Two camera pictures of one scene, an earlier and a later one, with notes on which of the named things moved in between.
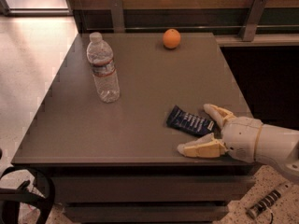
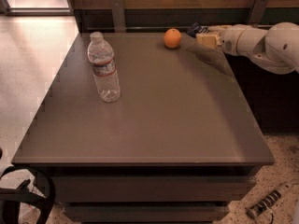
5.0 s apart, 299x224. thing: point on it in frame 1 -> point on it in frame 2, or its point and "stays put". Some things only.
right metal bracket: x=253 y=17 stays put
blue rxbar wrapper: x=190 y=122 -> x=196 y=29
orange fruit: x=171 y=38 stays put
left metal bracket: x=117 y=10 stays put
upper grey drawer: x=154 y=189 stays put
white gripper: x=241 y=137 -> x=229 y=39
